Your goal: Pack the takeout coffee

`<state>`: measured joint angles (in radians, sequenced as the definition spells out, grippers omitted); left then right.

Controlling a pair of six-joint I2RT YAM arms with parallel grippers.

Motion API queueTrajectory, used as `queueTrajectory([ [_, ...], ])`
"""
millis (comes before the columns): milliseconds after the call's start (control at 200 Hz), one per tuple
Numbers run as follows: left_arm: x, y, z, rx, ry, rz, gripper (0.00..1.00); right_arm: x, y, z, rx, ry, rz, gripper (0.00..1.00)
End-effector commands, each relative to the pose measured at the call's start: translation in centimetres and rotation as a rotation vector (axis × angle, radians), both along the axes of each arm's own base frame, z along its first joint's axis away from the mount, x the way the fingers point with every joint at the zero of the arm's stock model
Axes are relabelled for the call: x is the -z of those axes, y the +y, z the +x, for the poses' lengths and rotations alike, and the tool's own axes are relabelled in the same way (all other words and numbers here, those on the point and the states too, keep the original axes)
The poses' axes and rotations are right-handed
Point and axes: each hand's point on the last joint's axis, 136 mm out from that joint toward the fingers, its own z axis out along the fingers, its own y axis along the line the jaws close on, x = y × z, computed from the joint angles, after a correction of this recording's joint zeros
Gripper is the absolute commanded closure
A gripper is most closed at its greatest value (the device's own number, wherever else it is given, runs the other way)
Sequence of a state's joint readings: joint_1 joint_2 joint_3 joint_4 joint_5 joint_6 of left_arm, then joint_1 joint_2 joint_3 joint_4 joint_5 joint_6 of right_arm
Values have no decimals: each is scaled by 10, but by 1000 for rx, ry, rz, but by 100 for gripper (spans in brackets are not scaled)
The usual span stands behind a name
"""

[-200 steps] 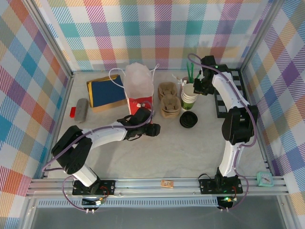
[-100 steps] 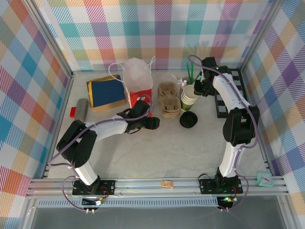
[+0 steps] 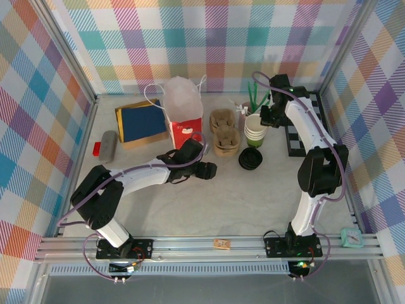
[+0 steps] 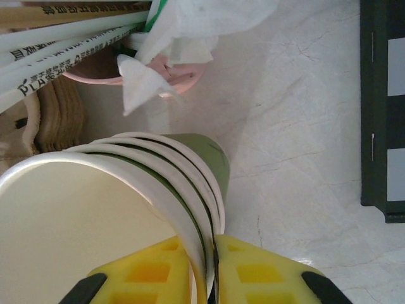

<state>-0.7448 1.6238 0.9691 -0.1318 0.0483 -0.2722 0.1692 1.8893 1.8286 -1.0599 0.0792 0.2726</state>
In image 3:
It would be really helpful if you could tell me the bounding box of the white red paper gift bag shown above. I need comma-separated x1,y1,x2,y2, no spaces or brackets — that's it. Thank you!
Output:
144,75,208,158

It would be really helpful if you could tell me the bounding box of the pink straw holder cup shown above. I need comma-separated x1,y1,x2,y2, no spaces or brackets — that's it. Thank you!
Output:
237,109,254,132

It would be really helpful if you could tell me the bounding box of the black grey chess board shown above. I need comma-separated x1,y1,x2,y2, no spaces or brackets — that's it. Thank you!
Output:
283,91,323,158

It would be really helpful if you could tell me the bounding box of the blue and yellow book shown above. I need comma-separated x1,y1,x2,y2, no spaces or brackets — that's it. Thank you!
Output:
114,98,170,150

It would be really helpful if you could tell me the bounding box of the grey felt glasses case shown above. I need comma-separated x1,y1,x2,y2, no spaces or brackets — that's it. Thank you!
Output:
98,129,118,164

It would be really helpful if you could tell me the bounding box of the yellow paper napkin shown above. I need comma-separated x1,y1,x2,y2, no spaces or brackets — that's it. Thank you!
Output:
114,99,159,142

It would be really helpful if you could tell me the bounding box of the small teal alarm clock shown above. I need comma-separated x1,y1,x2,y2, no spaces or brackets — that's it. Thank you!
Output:
340,227,364,248

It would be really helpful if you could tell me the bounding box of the aluminium frame rail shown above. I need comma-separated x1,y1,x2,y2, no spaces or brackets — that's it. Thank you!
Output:
34,234,385,263
56,99,99,238
318,91,365,236

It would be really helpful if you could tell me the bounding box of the aluminium frame post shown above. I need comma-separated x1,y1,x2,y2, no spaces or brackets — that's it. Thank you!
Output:
318,0,379,94
30,0,99,104

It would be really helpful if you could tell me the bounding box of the grey slotted cable duct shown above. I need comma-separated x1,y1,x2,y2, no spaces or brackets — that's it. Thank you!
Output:
47,264,294,277

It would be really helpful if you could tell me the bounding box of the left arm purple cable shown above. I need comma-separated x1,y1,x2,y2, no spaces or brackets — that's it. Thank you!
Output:
56,131,211,283

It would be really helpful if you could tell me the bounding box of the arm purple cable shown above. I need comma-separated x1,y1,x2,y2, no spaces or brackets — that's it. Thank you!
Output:
251,71,349,282
56,131,211,283

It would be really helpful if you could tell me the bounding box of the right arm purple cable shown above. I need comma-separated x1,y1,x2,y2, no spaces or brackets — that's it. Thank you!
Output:
251,71,349,282

